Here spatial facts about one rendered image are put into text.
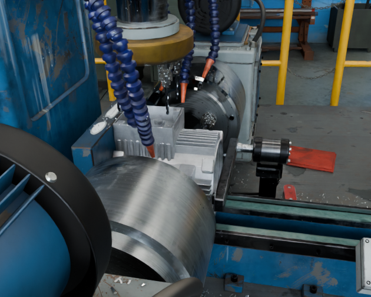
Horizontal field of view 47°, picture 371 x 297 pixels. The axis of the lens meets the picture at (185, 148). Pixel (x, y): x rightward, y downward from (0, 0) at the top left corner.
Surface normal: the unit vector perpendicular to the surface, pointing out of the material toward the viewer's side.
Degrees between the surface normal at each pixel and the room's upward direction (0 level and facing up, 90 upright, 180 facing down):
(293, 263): 90
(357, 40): 90
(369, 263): 33
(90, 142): 0
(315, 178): 0
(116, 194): 2
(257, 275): 90
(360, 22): 90
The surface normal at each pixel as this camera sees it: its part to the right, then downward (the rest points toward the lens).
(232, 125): -0.21, 0.47
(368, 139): -0.02, -0.88
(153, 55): 0.27, 0.46
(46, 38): 0.98, 0.08
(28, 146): 0.50, -0.70
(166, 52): 0.51, 0.40
